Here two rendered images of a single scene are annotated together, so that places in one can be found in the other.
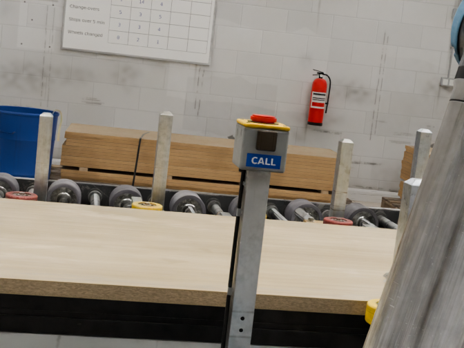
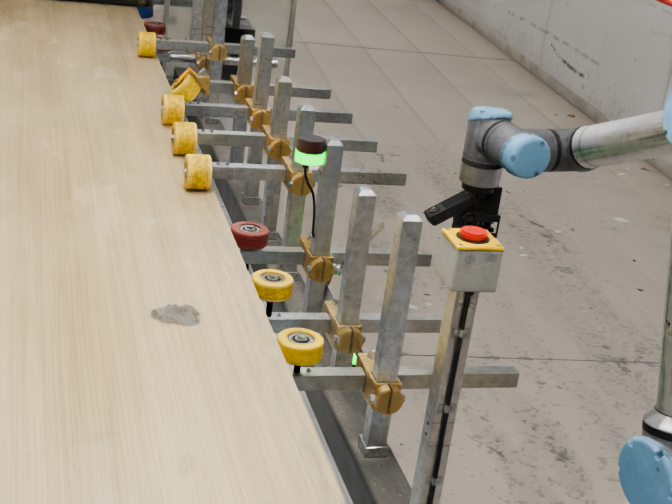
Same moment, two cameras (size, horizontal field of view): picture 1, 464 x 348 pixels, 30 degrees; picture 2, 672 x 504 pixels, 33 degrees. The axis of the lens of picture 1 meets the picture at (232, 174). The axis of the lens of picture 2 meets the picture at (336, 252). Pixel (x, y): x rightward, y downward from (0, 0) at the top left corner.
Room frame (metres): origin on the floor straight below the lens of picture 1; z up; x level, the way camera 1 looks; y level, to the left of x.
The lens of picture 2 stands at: (1.67, 1.42, 1.77)
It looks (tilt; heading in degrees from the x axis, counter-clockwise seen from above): 22 degrees down; 263
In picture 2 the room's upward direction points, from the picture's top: 8 degrees clockwise
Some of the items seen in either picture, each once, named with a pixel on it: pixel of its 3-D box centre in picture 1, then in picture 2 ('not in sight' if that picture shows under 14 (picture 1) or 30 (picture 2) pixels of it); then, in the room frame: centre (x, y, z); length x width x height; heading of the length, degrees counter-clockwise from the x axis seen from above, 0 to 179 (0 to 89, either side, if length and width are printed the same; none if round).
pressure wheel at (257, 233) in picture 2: not in sight; (247, 251); (1.60, -0.80, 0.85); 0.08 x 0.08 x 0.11
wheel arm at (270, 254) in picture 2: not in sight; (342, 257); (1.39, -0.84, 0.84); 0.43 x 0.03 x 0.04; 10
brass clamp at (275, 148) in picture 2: not in sight; (275, 142); (1.54, -1.30, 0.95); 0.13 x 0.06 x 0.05; 100
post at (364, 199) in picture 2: not in sight; (349, 305); (1.40, -0.54, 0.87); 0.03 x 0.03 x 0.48; 10
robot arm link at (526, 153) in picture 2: not in sight; (520, 150); (1.06, -0.78, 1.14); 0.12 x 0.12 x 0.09; 20
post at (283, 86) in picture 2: not in sight; (274, 170); (1.54, -1.28, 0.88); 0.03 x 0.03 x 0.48; 10
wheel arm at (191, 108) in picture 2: not in sight; (263, 111); (1.57, -1.57, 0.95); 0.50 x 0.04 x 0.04; 10
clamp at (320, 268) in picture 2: not in sight; (314, 259); (1.45, -0.81, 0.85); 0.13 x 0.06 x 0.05; 100
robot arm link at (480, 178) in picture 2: not in sight; (479, 173); (1.11, -0.89, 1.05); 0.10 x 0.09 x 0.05; 100
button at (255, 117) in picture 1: (263, 121); (473, 235); (1.31, -0.04, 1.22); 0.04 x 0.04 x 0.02
